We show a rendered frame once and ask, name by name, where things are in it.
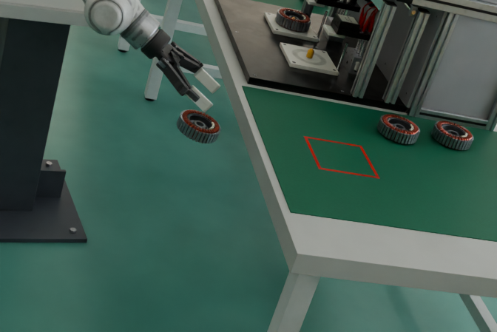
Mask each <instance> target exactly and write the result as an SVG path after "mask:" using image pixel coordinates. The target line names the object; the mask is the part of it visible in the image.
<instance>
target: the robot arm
mask: <svg viewBox="0 0 497 332"><path fill-rule="evenodd" d="M83 2H84V4H85V6H84V17H85V19H86V21H87V23H88V25H89V26H90V27H91V28H92V29H93V30H94V31H96V32H97V33H99V34H102V35H117V34H119V35H121V37H122V38H124V39H125V40H126V41H127V42H128V43H129V44H130V45H131V46H132V47H134V48H135V49H138V48H139V47H141V52H142V53H144V54H145V55H146V56H147V57H148V58H149V59H153V58H154V57H157V59H158V60H159V62H158V63H156V66H157V67H158V68H159V69H160V70H161V71H162V72H163V74H164V75H165V76H166V77H167V78H168V79H169V81H170V82H171V84H172V85H173V87H174V88H175V89H176V90H177V91H178V93H179V94H180V95H182V96H184V95H185V94H186V95H187V96H188V97H189V98H190V99H191V100H192V101H193V102H194V103H195V104H196V105H197V106H198V107H199V108H200V109H202V110H203V111H204V112H206V111H207V110H208V109H209V108H210V107H212V106H213V103H212V102H211V101H210V100H208V99H207V98H206V97H205V96H204V95H203V94H202V93H201V92H200V91H199V90H198V89H197V88H196V87H195V86H194V85H192V86H191V85H190V83H189V82H188V80H187V79H186V76H185V75H184V74H183V72H182V70H181V69H180V66H181V67H183V68H185V69H186V70H188V71H190V72H193V73H194V77H196V79H197V80H199V82H201V84H202V85H204V86H205V87H206V88H207V89H208V90H209V91H210V92H211V93H214V92H215V91H216V90H218V89H219V88H220V85H219V83H218V82H216V80H214V79H213V77H211V76H210V75H209V74H208V73H207V72H206V71H205V70H204V69H203V68H202V66H203V63H201V62H200V61H199V60H197V59H196V58H195V57H194V56H192V55H190V54H189V53H188V52H187V51H185V50H184V49H182V48H181V47H179V46H178V45H177V44H176V43H175V42H174V41H173V42H172V43H171V44H168V43H169V41H170V40H171V38H170V36H169V35H168V34H166V33H165V32H164V31H163V30H162V29H158V28H159V26H160V23H159V22H158V21H157V20H156V19H155V18H154V17H153V16H152V15H151V14H150V13H149V11H148V10H146V9H145V8H144V7H143V5H142V4H141V3H140V1H139V0H83Z"/></svg>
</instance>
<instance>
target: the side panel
mask: <svg viewBox="0 0 497 332"><path fill-rule="evenodd" d="M405 112H406V113H407V114H408V116H413V117H417V118H424V119H429V120H433V121H450V122H454V123H456V124H459V125H462V126H469V127H473V128H478V129H486V130H490V131H494V129H495V127H496V124H497V23H495V22H491V21H485V20H482V19H478V18H472V17H469V16H462V15H459V14H455V13H447V16H446V18H445V20H444V23H443V25H442V28H441V31H440V33H439V36H438V38H437V40H436V43H435V46H434V48H433V51H432V53H431V55H430V58H429V61H428V63H427V66H426V68H425V71H424V73H423V76H422V79H421V81H420V83H419V85H418V88H417V90H416V93H415V95H414V97H413V100H412V103H411V105H410V108H408V107H407V109H406V110H405Z"/></svg>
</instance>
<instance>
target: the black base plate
mask: <svg viewBox="0 0 497 332"><path fill-rule="evenodd" d="M214 1H215V4H216V5H217V8H218V11H219V13H220V16H221V18H222V20H223V23H224V26H225V28H226V31H227V33H228V35H229V38H230V41H231V44H232V46H233V48H234V51H235V54H236V56H237V59H238V61H239V63H240V66H241V69H242V71H243V74H244V76H245V78H246V81H247V84H251V85H255V86H260V87H268V88H272V89H279V90H284V91H288V92H295V93H300V94H304V95H312V96H317V97H321V98H328V99H333V100H337V101H344V102H349V103H353V104H361V105H366V106H373V107H377V108H382V109H389V110H393V111H398V112H403V109H404V108H405V105H404V104H403V102H402V100H401V99H400V98H399V96H398V97H397V99H396V103H395V104H392V103H390V102H389V104H388V103H385V102H384V100H383V99H382V97H383V95H384V93H385V90H386V87H387V85H388V80H387V79H386V77H385V76H384V75H383V73H382V72H381V70H380V69H379V68H378V66H377V65H376V64H375V67H374V69H373V72H372V74H371V78H370V80H369V82H368V85H367V88H366V90H365V94H364V96H363V98H359V97H353V96H352V94H351V88H352V86H353V84H354V80H355V78H356V75H355V74H351V73H348V71H347V70H346V68H345V66H344V65H343V63H342V64H341V67H340V69H339V75H338V76H336V75H329V74H325V73H321V72H314V71H310V70H302V69H298V68H294V67H290V66H289V64H288V62H287V60H286V59H285V56H284V55H283V52H282V50H281V49H280V42H281V43H286V44H293V45H297V46H301V47H307V48H312V49H315V50H322V51H326V52H327V54H328V55H329V57H330V59H331V60H332V61H333V63H334V65H335V67H336V68H337V67H338V64H339V61H340V59H341V56H342V52H343V50H344V48H345V44H346V42H347V43H348V47H352V48H356V45H357V42H358V40H359V39H358V38H352V37H348V36H346V37H345V38H344V40H343V42H342V43H339V42H335V41H329V40H328V39H327V38H326V36H325V34H324V32H323V27H322V31H321V33H320V36H319V41H318V42H314V41H307V40H303V39H299V38H292V37H288V36H284V35H278V34H273V32H272V31H271V28H270V27H269V25H268V22H267V21H266V18H265V16H264V13H265V12H266V13H273V14H277V11H278V10H279V9H282V8H287V7H281V6H277V5H273V4H266V3H262V2H258V1H252V0H214ZM306 15H307V16H308V17H309V18H310V19H311V27H312V29H313V30H314V32H315V33H316V35H317V34H318V32H319V29H320V25H321V23H322V19H323V15H319V14H315V13H311V15H309V14H307V13H306Z"/></svg>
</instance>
